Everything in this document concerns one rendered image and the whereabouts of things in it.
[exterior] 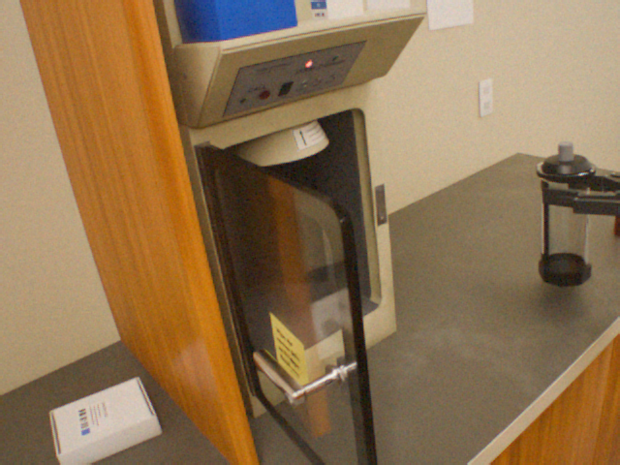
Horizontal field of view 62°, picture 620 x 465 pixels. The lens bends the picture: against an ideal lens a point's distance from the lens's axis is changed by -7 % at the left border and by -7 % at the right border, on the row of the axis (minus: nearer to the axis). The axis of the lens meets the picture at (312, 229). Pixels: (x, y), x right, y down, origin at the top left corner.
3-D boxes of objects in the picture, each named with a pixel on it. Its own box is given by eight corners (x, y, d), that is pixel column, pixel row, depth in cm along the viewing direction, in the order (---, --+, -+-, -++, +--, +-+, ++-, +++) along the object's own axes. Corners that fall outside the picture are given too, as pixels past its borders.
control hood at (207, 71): (186, 127, 66) (170, 46, 62) (376, 75, 83) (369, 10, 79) (233, 138, 58) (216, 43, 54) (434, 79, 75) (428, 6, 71)
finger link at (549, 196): (578, 207, 93) (576, 208, 92) (543, 202, 98) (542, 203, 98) (578, 191, 92) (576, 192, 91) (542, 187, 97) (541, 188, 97)
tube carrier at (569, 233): (526, 273, 106) (524, 170, 98) (554, 253, 112) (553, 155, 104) (575, 288, 98) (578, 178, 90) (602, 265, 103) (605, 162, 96)
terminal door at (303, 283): (261, 396, 83) (205, 141, 67) (382, 534, 58) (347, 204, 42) (257, 398, 83) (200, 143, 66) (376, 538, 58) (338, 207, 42)
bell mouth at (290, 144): (199, 156, 89) (192, 124, 87) (286, 129, 99) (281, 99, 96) (257, 174, 76) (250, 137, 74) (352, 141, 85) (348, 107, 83)
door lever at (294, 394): (295, 349, 60) (292, 329, 59) (343, 392, 53) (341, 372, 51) (252, 368, 58) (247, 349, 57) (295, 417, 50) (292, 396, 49)
